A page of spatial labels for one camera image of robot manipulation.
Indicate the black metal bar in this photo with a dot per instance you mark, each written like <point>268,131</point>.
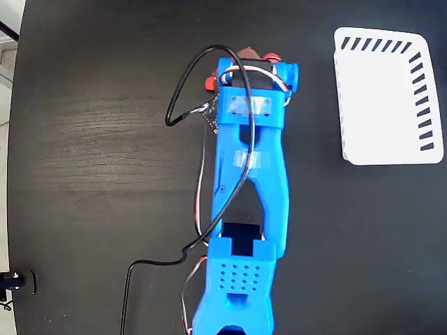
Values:
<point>8,29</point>

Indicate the clear tape strip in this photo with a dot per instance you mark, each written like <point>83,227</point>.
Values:
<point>241,160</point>
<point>241,104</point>

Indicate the gripper camera circuit board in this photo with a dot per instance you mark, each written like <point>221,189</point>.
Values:
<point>211,117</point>

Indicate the pink turtle toy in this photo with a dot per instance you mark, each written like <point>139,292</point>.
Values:
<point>210,84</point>

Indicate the black table clamp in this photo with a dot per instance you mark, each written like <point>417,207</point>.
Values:
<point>15,281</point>

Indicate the white plastic basket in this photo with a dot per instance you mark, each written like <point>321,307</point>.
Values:
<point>377,104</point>

